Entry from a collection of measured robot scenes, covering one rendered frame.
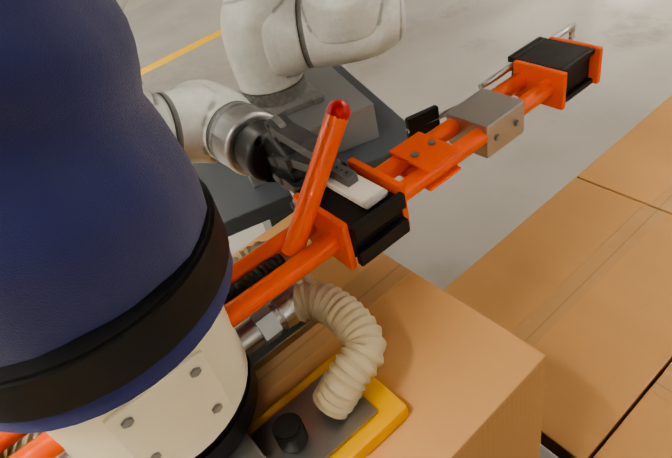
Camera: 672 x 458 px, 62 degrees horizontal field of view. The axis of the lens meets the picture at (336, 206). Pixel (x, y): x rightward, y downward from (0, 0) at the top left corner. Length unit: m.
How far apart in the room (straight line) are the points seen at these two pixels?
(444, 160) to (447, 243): 1.48
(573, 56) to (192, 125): 0.49
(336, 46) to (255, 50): 0.17
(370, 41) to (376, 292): 0.65
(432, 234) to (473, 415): 1.59
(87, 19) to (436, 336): 0.46
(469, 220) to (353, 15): 1.20
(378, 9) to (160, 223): 0.89
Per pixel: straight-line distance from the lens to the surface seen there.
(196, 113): 0.78
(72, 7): 0.33
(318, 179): 0.53
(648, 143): 1.62
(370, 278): 0.69
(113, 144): 0.34
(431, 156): 0.62
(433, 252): 2.06
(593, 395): 1.08
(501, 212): 2.20
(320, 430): 0.56
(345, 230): 0.53
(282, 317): 0.58
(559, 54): 0.79
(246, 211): 1.19
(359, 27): 1.17
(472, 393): 0.59
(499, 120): 0.68
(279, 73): 1.25
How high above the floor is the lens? 1.45
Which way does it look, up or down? 38 degrees down
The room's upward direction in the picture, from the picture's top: 14 degrees counter-clockwise
